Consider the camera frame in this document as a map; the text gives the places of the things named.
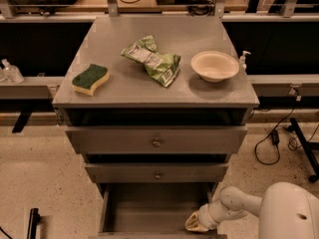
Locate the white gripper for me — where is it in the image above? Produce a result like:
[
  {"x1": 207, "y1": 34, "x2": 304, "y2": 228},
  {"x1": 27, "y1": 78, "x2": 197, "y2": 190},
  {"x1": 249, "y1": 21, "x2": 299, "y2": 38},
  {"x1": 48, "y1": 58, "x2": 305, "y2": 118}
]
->
[{"x1": 185, "y1": 204, "x2": 219, "y2": 233}]

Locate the white pump bottle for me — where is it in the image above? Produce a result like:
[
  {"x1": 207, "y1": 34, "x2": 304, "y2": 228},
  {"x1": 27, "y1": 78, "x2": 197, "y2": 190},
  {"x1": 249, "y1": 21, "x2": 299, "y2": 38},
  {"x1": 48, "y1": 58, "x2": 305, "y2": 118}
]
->
[{"x1": 239, "y1": 51, "x2": 251, "y2": 70}]

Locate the grey top drawer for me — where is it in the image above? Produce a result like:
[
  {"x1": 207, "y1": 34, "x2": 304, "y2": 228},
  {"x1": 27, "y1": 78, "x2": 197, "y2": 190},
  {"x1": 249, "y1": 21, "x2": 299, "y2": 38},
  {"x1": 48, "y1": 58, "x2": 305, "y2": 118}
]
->
[{"x1": 66, "y1": 126, "x2": 247, "y2": 154}]

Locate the black power cable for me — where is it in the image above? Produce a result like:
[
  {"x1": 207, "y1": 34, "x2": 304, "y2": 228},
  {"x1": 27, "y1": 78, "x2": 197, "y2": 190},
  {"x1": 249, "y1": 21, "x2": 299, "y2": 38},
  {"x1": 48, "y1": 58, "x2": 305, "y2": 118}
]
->
[{"x1": 253, "y1": 107, "x2": 297, "y2": 166}]

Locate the grey drawer cabinet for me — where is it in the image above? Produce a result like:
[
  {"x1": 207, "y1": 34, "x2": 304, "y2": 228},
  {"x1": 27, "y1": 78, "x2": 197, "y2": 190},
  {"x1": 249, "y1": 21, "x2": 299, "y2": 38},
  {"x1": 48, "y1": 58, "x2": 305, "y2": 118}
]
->
[{"x1": 51, "y1": 14, "x2": 260, "y2": 197}]

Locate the green yellow sponge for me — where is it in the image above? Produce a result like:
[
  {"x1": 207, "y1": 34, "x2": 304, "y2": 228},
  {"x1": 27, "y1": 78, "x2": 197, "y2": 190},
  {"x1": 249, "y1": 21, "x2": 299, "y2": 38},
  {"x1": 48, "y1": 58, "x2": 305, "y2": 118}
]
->
[{"x1": 72, "y1": 64, "x2": 110, "y2": 96}]

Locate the grey bottom drawer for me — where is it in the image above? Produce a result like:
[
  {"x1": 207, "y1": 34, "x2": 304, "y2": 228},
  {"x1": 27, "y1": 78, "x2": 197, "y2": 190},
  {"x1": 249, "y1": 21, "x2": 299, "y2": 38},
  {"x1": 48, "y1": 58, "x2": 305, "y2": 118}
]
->
[{"x1": 88, "y1": 183, "x2": 227, "y2": 239}]

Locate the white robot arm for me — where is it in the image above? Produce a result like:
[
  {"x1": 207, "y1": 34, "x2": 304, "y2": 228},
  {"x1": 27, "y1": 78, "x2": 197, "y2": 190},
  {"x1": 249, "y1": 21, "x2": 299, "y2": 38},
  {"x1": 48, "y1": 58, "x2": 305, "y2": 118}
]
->
[{"x1": 185, "y1": 182, "x2": 319, "y2": 239}]

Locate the black stand leg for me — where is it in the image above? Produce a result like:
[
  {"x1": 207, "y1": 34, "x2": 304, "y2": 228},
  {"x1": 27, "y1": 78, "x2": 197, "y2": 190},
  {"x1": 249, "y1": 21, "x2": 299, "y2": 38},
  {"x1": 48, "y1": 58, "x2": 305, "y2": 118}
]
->
[{"x1": 290, "y1": 118, "x2": 319, "y2": 183}]

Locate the green crumpled chip bag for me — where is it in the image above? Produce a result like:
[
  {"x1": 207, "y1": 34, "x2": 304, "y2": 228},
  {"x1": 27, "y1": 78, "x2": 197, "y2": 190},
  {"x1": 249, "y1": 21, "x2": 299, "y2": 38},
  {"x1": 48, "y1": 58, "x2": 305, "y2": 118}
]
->
[{"x1": 121, "y1": 35, "x2": 180, "y2": 88}]

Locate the grey middle drawer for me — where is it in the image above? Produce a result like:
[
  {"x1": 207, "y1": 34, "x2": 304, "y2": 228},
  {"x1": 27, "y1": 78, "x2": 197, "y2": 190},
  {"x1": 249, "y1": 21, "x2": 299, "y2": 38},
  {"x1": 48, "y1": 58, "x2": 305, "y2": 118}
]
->
[{"x1": 85, "y1": 162, "x2": 227, "y2": 183}]

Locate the black floor bar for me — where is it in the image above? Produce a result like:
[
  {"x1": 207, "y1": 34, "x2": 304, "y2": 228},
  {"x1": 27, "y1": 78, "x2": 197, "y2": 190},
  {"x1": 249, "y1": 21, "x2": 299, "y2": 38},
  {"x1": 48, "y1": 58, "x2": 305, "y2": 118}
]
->
[{"x1": 27, "y1": 208, "x2": 41, "y2": 239}]

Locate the clear sanitizer bottle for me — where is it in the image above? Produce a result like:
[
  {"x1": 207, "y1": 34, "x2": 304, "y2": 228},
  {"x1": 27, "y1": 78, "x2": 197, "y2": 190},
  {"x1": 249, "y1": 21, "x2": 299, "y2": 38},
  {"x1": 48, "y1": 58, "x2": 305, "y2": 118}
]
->
[{"x1": 2, "y1": 59, "x2": 24, "y2": 84}]

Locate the grey drawer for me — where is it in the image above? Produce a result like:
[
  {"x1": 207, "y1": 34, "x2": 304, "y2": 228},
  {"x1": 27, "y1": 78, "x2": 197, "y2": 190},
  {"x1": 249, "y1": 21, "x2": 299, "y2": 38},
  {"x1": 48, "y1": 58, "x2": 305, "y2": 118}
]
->
[
  {"x1": 88, "y1": 183, "x2": 227, "y2": 239},
  {"x1": 85, "y1": 162, "x2": 227, "y2": 183},
  {"x1": 66, "y1": 126, "x2": 247, "y2": 154}
]

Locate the white bowl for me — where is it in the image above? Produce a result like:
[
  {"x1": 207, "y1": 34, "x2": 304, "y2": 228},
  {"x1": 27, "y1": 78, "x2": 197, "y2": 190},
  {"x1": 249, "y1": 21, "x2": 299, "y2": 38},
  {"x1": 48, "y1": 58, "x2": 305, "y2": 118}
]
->
[{"x1": 190, "y1": 51, "x2": 239, "y2": 83}]

